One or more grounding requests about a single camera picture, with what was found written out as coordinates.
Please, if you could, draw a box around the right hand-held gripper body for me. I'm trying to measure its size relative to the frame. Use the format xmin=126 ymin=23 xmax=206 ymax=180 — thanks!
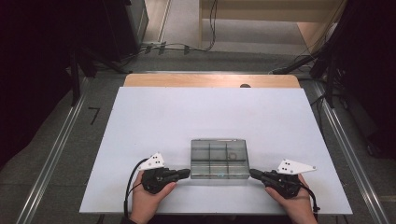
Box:
xmin=263 ymin=159 xmax=318 ymax=200

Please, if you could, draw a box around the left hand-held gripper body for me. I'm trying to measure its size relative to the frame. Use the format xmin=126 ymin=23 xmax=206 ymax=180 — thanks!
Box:
xmin=137 ymin=151 xmax=176 ymax=195

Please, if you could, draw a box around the clear plastic compartment box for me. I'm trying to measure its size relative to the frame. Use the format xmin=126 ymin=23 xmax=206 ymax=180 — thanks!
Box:
xmin=190 ymin=138 xmax=251 ymax=181

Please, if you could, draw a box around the person's left hand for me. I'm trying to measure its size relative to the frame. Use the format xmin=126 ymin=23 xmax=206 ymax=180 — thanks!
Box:
xmin=129 ymin=170 xmax=177 ymax=224

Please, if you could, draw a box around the person's right hand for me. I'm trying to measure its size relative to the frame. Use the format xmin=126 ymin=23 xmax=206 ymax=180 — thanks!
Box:
xmin=264 ymin=174 xmax=318 ymax=224

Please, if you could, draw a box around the white table board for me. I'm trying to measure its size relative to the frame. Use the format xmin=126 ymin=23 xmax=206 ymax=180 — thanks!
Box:
xmin=78 ymin=86 xmax=354 ymax=216

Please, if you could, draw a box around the wooden table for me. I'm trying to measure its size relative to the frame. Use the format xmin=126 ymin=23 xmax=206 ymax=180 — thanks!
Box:
xmin=123 ymin=73 xmax=302 ymax=89

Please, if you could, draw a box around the black metal stand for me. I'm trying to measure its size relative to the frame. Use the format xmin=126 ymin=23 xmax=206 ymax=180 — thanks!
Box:
xmin=68 ymin=46 xmax=82 ymax=107
xmin=311 ymin=46 xmax=347 ymax=109

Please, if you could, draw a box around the black floor bar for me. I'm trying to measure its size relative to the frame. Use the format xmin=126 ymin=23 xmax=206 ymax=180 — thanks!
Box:
xmin=268 ymin=53 xmax=323 ymax=76

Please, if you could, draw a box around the dark cabinet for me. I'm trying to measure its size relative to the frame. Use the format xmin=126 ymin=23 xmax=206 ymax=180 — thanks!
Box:
xmin=101 ymin=0 xmax=149 ymax=63

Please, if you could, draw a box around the light wooden shelf unit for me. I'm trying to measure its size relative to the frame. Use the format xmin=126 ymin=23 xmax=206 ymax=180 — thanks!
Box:
xmin=198 ymin=0 xmax=347 ymax=54

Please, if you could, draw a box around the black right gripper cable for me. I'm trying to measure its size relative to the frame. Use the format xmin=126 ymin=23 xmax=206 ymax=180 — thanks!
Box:
xmin=299 ymin=182 xmax=321 ymax=217

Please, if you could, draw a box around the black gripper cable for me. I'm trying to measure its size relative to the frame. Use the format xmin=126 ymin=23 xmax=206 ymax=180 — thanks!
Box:
xmin=299 ymin=182 xmax=321 ymax=217
xmin=123 ymin=157 xmax=149 ymax=219

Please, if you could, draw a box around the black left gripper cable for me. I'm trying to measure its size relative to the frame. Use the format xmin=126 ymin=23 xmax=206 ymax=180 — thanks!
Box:
xmin=123 ymin=157 xmax=149 ymax=219

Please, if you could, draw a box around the metal floor rail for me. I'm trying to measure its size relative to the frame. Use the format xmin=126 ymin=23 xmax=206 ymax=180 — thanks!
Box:
xmin=15 ymin=77 xmax=91 ymax=224
xmin=312 ymin=81 xmax=390 ymax=224

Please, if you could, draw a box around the black floor cable with plugs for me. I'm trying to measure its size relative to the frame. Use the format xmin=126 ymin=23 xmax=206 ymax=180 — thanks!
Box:
xmin=120 ymin=41 xmax=213 ymax=68

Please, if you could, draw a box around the black hanging cable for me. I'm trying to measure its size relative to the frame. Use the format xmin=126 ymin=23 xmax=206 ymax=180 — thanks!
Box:
xmin=207 ymin=0 xmax=219 ymax=51

